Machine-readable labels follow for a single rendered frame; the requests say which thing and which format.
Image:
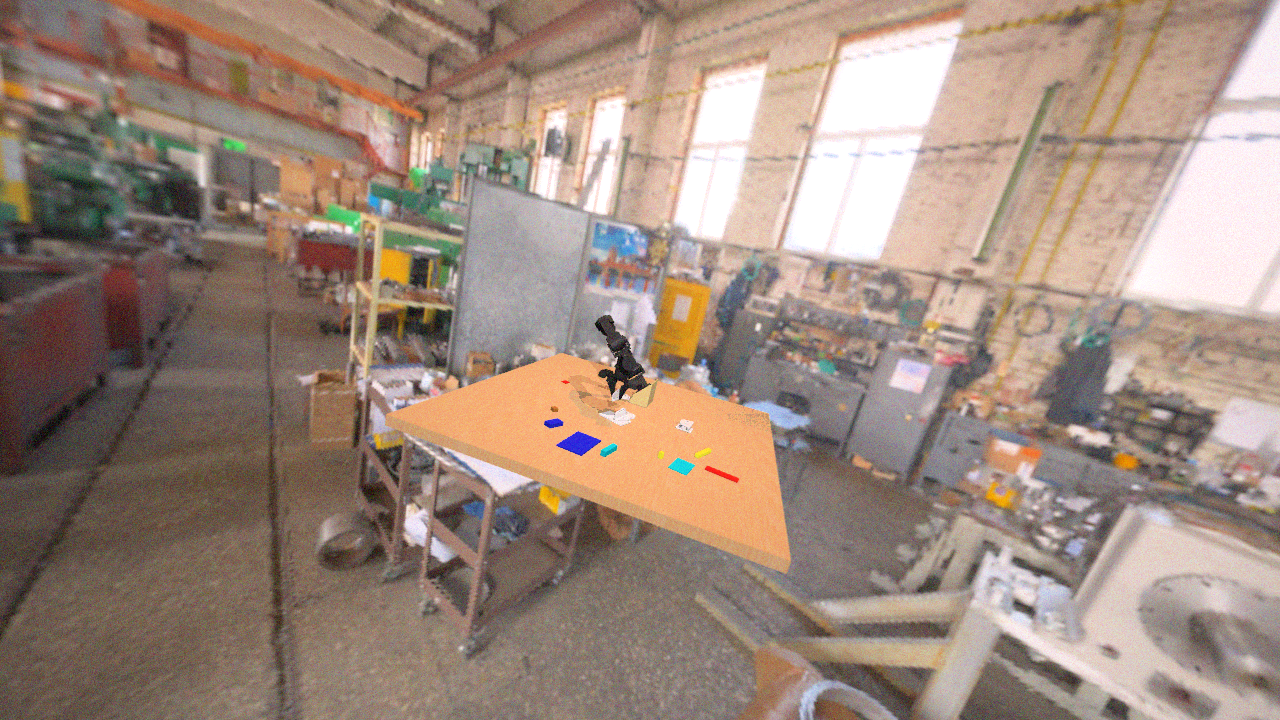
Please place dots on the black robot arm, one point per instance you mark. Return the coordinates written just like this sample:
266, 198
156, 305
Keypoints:
617, 343

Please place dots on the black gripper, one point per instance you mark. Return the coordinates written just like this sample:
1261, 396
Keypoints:
620, 375

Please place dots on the red flat bar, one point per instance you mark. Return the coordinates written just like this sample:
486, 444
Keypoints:
722, 474

